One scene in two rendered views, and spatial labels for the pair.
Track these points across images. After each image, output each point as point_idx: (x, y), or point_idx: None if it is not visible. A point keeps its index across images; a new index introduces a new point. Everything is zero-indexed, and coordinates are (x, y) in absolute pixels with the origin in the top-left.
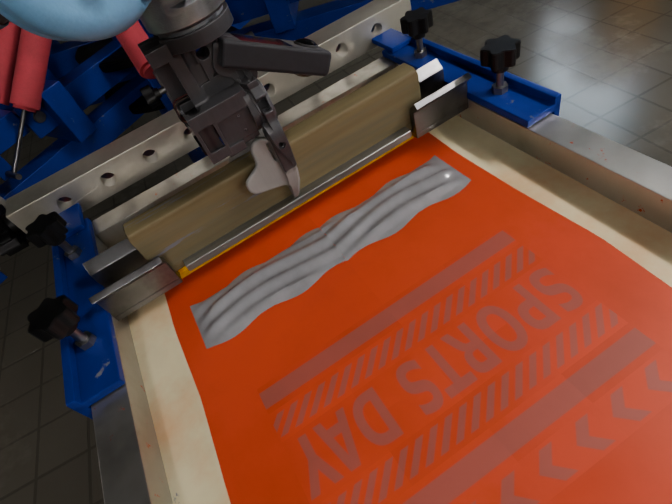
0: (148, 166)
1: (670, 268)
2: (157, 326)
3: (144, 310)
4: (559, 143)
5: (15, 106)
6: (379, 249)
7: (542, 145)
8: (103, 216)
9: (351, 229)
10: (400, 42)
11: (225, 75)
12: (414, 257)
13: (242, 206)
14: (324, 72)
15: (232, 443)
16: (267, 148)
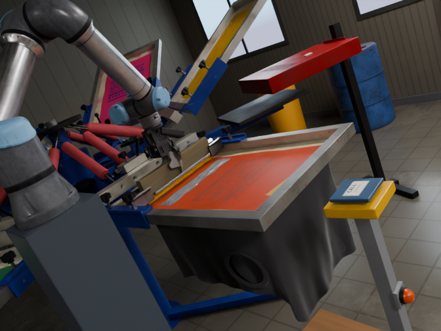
0: (122, 190)
1: (277, 148)
2: None
3: None
4: (248, 140)
5: None
6: (211, 175)
7: (245, 144)
8: (111, 205)
9: (201, 175)
10: None
11: (161, 136)
12: (221, 171)
13: (167, 175)
14: (184, 135)
15: (189, 207)
16: (173, 154)
